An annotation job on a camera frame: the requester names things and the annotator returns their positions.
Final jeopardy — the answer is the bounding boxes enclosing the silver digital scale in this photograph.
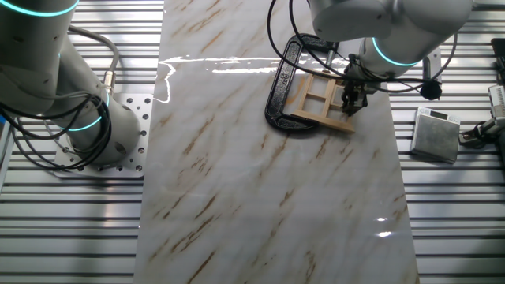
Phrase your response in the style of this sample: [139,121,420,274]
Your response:
[409,106,462,165]

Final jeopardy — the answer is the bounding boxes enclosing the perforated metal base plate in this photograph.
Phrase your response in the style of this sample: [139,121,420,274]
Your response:
[53,92,154,179]

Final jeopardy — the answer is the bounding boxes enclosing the small silver camera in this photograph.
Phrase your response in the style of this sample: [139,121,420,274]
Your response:
[488,84,505,119]

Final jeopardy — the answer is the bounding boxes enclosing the white marble pattern board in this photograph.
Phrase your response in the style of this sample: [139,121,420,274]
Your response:
[133,0,420,284]

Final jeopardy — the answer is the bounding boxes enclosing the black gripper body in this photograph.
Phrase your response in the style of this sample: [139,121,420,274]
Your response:
[341,78,376,103]

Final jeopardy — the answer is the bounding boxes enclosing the black C-clamp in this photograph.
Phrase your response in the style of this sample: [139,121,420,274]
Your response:
[264,33,340,133]

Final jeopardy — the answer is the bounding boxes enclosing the black base cable bundle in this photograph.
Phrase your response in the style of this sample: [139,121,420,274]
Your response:
[0,90,114,171]

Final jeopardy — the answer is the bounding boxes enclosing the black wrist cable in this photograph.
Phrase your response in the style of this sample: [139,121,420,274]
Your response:
[266,0,459,94]

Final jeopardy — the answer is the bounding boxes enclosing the small wooden window model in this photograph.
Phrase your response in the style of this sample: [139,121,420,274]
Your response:
[290,69,357,134]

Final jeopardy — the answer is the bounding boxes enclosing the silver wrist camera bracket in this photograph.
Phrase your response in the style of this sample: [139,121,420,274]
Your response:
[418,47,443,101]

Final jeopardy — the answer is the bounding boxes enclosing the thick grey cable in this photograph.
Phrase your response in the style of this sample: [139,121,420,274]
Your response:
[66,24,122,98]

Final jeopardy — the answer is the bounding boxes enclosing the black cable connector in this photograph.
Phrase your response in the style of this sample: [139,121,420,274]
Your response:
[459,118,505,150]

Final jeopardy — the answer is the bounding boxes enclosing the black rectangular device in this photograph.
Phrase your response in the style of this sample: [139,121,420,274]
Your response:
[491,37,505,84]

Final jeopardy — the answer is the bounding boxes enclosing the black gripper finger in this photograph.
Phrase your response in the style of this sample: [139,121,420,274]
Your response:
[340,94,354,118]
[353,96,368,116]

